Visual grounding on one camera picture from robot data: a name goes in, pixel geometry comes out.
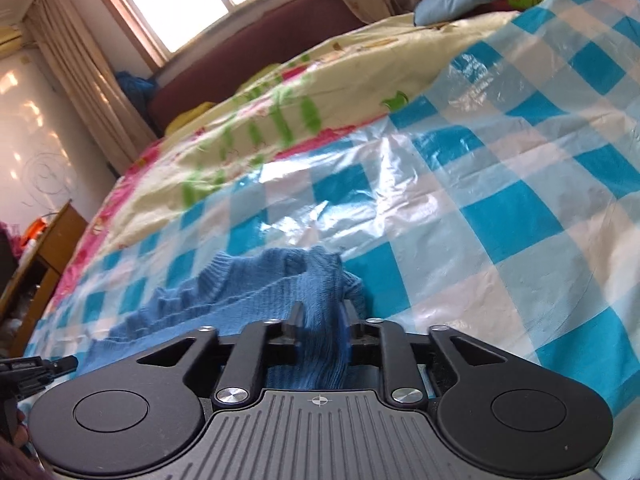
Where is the black monitor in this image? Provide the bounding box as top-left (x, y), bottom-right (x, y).
top-left (0, 232), bottom-right (18, 311)

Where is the floral printed bedsheet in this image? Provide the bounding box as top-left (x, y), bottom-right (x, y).
top-left (52, 0), bottom-right (608, 306)

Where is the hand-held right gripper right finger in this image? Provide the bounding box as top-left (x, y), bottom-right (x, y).
top-left (342, 301), bottom-right (509, 406)

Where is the wooden nightstand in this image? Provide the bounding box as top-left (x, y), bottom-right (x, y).
top-left (0, 200), bottom-right (91, 358)

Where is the yellow pillow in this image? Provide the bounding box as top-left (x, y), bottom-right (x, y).
top-left (165, 101), bottom-right (218, 136)

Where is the white glossy wardrobe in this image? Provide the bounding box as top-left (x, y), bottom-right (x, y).
top-left (0, 42), bottom-right (118, 228)

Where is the blue knit garment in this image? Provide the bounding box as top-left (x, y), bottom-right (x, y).
top-left (114, 70), bottom-right (157, 116)

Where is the blue knit sweater yellow stripe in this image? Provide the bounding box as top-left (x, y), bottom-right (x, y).
top-left (85, 246), bottom-right (367, 391)

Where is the maroon bed headboard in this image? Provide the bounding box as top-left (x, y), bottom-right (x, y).
top-left (147, 0), bottom-right (373, 133)

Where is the orange item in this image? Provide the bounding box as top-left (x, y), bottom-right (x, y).
top-left (22, 217), bottom-right (48, 246)

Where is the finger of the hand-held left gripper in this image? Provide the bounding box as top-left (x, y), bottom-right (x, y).
top-left (0, 355), bottom-right (79, 377)

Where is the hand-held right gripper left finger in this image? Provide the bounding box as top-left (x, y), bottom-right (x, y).
top-left (136, 301), bottom-right (304, 408)

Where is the blue white checked plastic sheet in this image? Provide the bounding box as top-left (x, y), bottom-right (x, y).
top-left (22, 0), bottom-right (640, 480)

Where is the person's left forearm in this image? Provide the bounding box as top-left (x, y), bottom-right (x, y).
top-left (0, 437), bottom-right (51, 480)

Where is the window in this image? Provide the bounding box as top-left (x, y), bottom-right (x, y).
top-left (82, 0), bottom-right (326, 68)

